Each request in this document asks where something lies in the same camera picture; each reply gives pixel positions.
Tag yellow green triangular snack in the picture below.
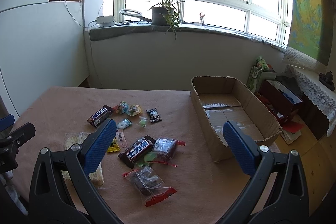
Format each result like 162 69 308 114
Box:
126 105 142 117

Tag pale cracker packet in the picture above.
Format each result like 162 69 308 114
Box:
63 132 104 188

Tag clear bag dark snack red-edged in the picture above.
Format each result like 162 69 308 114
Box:
122 165 177 207

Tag ring light on sill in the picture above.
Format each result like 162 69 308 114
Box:
119 9 152 23

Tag white lace cloth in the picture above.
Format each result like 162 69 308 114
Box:
284 64 336 138

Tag yellow landscape wall painting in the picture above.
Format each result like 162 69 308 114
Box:
284 0 334 71

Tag Snickers bar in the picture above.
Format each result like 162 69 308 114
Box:
87 105 114 128
118 135 156 169

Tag white ring mint packet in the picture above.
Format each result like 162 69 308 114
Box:
117 118 133 130

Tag green candy clear wrapper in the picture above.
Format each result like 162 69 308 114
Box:
138 116 148 127

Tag white power box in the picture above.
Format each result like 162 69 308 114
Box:
96 15 115 27

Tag green snack bag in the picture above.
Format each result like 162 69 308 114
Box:
246 56 273 93

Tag dark red box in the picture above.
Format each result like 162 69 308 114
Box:
259 80 303 125

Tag black white candy packet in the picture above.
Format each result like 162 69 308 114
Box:
146 108 162 123

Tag green leaf wrapper candy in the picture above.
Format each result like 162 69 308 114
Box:
135 152 178 169

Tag dark object on lace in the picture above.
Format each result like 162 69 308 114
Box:
318 71 335 91

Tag orange blue triangular snack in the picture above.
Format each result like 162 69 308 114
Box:
113 101 129 114

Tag potted spider plant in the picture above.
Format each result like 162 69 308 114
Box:
150 0 184 39

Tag small white pink candy packet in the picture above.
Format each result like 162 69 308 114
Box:
116 129 127 148

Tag small yellow candy packet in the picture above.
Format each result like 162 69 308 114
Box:
107 137 121 153

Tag pink table cloth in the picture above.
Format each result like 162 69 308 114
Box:
10 86 281 224

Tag small figurine on sill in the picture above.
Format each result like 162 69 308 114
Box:
199 12 205 26

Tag brown cardboard box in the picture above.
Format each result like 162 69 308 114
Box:
190 76 281 163

